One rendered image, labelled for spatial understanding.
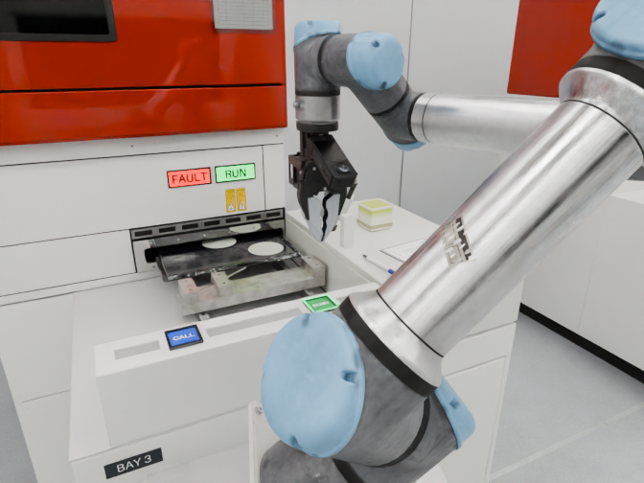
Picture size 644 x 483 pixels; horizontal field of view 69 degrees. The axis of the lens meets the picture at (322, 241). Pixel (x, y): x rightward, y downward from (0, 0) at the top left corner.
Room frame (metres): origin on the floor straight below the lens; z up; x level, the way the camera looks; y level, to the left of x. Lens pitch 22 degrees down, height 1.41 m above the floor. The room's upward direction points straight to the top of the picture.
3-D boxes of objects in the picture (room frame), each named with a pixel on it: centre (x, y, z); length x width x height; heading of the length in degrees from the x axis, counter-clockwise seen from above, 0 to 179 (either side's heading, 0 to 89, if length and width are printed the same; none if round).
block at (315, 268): (1.13, 0.02, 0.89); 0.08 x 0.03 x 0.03; 26
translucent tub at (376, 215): (1.24, -0.15, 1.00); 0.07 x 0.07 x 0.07; 26
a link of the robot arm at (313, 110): (0.81, 0.01, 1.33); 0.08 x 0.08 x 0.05
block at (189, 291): (0.99, 0.32, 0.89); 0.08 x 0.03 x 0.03; 26
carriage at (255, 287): (1.06, 0.17, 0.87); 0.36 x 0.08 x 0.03; 116
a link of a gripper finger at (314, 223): (0.81, 0.02, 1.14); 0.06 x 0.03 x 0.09; 26
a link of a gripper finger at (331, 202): (0.82, 0.00, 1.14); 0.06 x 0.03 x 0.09; 26
